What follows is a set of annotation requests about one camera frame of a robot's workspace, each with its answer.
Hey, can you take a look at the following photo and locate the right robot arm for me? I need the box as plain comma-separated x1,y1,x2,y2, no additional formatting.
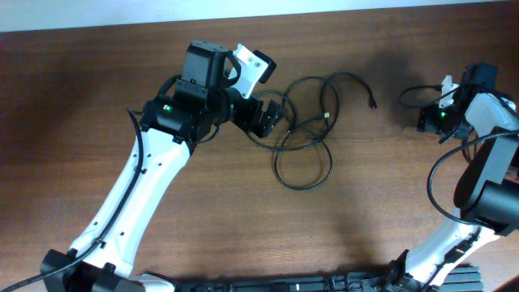
356,62,518,291

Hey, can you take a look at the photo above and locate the right camera black cable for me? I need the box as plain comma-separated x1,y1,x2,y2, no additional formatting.
397,83,519,226

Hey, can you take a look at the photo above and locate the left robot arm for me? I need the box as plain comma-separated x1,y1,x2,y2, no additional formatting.
13,41,284,292

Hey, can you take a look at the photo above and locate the thin black USB cable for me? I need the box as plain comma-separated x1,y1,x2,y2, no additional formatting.
245,71,378,191

